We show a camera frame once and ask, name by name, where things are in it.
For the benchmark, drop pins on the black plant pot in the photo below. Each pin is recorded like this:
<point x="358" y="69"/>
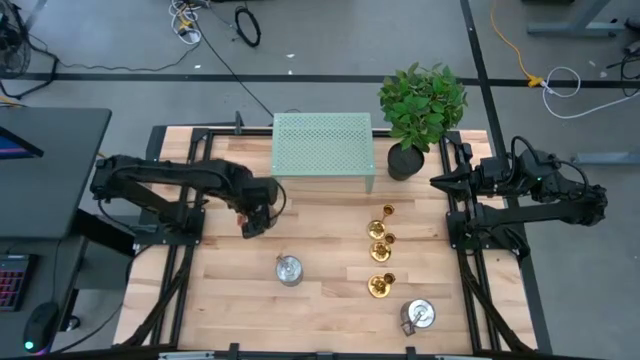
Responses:
<point x="405" y="162"/>

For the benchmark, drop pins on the silver metal can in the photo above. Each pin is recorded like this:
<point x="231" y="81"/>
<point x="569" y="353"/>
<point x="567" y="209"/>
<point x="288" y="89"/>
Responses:
<point x="419" y="314"/>

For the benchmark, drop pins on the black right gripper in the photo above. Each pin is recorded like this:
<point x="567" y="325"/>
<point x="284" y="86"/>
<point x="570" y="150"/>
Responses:
<point x="480" y="177"/>

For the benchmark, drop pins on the black aluminium table frame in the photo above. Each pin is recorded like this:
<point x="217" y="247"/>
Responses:
<point x="240" y="131"/>

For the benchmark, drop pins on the green perforated metal shelf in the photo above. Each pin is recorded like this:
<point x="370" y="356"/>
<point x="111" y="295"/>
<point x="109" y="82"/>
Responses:
<point x="322" y="145"/>

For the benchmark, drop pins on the grey desk leg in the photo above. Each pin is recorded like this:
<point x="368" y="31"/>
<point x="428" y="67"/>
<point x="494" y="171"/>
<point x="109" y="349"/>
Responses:
<point x="575" y="29"/>

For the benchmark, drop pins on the backlit keyboard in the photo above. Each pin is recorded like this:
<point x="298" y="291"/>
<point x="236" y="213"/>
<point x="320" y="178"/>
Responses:
<point x="12" y="282"/>

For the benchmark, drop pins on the black computer mouse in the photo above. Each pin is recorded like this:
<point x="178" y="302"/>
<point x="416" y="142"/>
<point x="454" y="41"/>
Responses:
<point x="40" y="325"/>

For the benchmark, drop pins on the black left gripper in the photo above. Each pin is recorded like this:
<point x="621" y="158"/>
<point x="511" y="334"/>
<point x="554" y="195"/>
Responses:
<point x="261" y="196"/>

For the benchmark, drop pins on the black floor fan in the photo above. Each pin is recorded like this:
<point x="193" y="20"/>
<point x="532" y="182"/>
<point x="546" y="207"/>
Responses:
<point x="12" y="50"/>

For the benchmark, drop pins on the dark grey desk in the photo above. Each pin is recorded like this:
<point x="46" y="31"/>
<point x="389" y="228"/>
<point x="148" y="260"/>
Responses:
<point x="55" y="280"/>

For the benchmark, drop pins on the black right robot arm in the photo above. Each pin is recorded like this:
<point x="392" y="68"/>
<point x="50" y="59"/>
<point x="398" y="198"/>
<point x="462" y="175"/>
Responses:
<point x="530" y="211"/>

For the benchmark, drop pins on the computer screen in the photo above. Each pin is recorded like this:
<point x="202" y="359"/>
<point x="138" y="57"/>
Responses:
<point x="12" y="147"/>

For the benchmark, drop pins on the black desk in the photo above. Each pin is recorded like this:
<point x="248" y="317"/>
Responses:
<point x="50" y="190"/>

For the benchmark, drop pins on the gold brass candlestick holder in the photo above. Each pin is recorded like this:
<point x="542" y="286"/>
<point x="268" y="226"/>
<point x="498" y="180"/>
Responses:
<point x="380" y="251"/>
<point x="378" y="286"/>
<point x="376" y="230"/>

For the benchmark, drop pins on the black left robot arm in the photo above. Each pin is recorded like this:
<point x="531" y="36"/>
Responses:
<point x="165" y="170"/>

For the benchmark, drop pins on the grey desk foot bar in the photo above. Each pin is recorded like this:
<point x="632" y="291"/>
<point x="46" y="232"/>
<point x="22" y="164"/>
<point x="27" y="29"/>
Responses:
<point x="605" y="158"/>

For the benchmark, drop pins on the green leafy plant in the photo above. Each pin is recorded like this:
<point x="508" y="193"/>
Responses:
<point x="422" y="105"/>

